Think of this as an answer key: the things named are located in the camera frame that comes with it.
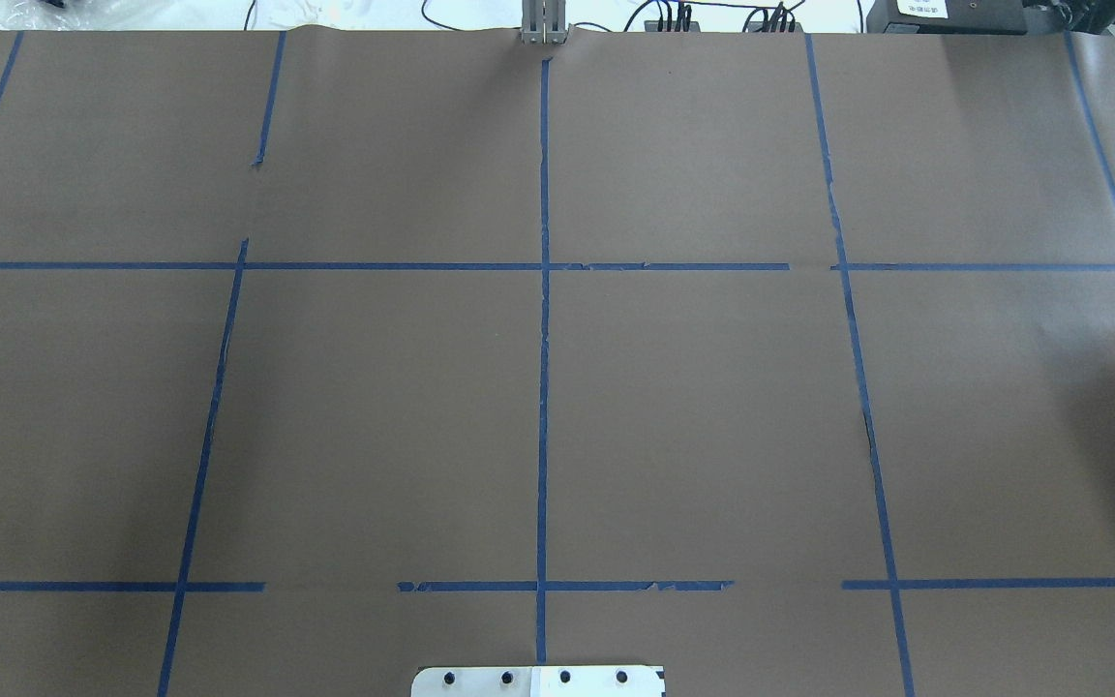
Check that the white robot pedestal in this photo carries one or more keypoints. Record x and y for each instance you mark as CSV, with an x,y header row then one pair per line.
x,y
569,680

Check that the aluminium frame post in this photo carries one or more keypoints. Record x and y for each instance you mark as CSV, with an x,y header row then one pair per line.
x,y
544,22

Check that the black power box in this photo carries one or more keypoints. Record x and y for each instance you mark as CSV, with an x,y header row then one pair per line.
x,y
1008,18

